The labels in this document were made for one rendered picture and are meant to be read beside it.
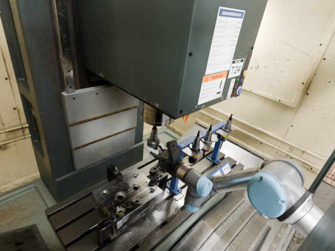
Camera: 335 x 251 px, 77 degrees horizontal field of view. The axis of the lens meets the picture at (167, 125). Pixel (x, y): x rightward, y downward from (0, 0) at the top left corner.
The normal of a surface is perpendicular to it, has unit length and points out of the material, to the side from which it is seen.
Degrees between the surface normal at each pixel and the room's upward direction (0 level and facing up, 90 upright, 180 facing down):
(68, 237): 0
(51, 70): 90
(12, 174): 90
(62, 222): 0
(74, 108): 90
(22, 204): 0
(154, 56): 90
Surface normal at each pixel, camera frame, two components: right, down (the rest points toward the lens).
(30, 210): 0.11, -0.86
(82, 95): 0.70, 0.44
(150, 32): -0.70, 0.29
